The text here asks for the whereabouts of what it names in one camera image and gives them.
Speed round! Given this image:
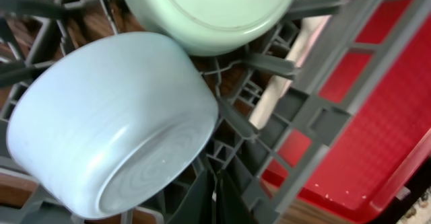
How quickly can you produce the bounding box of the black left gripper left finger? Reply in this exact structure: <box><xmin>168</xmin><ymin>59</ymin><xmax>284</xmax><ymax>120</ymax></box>
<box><xmin>167</xmin><ymin>170</ymin><xmax>215</xmax><ymax>224</ymax></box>

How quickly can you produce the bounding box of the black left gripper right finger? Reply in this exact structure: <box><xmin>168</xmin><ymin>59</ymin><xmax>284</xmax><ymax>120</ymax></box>
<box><xmin>215</xmin><ymin>170</ymin><xmax>257</xmax><ymax>224</ymax></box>

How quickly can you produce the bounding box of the small light blue bowl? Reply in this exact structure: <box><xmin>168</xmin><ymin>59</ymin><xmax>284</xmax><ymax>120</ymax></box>
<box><xmin>6</xmin><ymin>32</ymin><xmax>218</xmax><ymax>219</ymax></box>

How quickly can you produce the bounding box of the green bowl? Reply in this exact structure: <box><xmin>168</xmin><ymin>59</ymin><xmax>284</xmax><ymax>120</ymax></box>
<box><xmin>125</xmin><ymin>0</ymin><xmax>293</xmax><ymax>57</ymax></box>

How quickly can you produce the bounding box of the white plastic spoon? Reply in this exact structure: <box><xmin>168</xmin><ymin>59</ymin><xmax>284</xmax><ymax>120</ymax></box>
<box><xmin>248</xmin><ymin>15</ymin><xmax>329</xmax><ymax>130</ymax></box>

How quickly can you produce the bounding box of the grey dishwasher rack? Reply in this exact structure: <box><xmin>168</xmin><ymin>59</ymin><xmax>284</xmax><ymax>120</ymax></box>
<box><xmin>1</xmin><ymin>0</ymin><xmax>430</xmax><ymax>223</ymax></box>

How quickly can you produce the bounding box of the black waste tray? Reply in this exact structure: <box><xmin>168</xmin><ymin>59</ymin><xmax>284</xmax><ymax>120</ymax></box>
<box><xmin>370</xmin><ymin>158</ymin><xmax>430</xmax><ymax>224</ymax></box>

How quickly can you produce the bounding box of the rice food waste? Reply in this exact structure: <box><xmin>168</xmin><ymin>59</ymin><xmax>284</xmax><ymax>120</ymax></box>
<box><xmin>399</xmin><ymin>188</ymin><xmax>430</xmax><ymax>224</ymax></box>

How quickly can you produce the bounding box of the red serving tray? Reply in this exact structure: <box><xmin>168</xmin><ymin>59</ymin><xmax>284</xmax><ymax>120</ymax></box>
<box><xmin>269</xmin><ymin>0</ymin><xmax>430</xmax><ymax>223</ymax></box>

